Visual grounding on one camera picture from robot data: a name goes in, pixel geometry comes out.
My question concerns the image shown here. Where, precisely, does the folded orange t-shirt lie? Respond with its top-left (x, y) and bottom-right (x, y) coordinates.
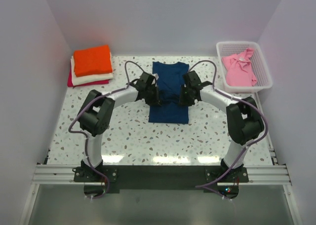
top-left (73, 45), bottom-right (113, 77)

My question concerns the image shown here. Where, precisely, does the pink polo shirt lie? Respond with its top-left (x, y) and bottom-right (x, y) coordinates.
top-left (222, 48), bottom-right (257, 87)

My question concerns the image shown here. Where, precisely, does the white plastic mesh basket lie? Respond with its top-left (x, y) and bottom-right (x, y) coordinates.
top-left (216, 41), bottom-right (273, 93)

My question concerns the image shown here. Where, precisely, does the folded magenta t-shirt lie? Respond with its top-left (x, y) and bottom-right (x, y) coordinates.
top-left (67, 71), bottom-right (109, 87)

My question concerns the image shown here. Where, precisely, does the aluminium extrusion rail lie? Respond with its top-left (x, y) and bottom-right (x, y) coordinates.
top-left (32, 165), bottom-right (291, 187)

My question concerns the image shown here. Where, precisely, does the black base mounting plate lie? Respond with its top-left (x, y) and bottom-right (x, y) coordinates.
top-left (74, 164), bottom-right (249, 198)

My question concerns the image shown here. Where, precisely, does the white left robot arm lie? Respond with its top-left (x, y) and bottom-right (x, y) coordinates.
top-left (68, 72), bottom-right (161, 183)

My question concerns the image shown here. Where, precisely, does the navy blue printed t-shirt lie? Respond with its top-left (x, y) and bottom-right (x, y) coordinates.
top-left (149, 62), bottom-right (189, 124)

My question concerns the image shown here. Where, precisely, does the folded cream t-shirt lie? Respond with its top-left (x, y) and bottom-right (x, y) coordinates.
top-left (70, 57), bottom-right (114, 85)

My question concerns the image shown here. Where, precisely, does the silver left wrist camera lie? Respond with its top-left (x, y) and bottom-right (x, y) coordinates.
top-left (153, 73), bottom-right (159, 80)

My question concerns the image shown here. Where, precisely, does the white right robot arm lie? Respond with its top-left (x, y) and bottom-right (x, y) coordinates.
top-left (179, 71), bottom-right (268, 186)

